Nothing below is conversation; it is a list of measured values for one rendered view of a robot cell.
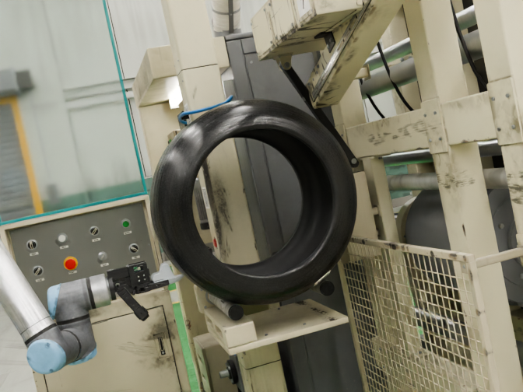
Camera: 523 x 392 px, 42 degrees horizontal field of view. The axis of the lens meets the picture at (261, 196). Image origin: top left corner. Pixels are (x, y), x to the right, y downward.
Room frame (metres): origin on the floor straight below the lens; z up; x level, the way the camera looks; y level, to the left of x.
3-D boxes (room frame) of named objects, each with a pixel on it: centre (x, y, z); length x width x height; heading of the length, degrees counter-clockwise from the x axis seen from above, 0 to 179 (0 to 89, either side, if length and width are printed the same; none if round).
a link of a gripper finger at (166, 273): (1.92, 0.31, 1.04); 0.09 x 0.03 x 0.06; 104
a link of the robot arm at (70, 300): (1.87, 0.58, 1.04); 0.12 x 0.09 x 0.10; 104
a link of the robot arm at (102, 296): (1.89, 0.50, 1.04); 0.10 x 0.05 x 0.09; 14
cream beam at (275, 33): (2.05, -0.27, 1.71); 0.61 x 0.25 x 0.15; 14
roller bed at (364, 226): (2.40, -0.27, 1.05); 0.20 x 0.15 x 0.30; 14
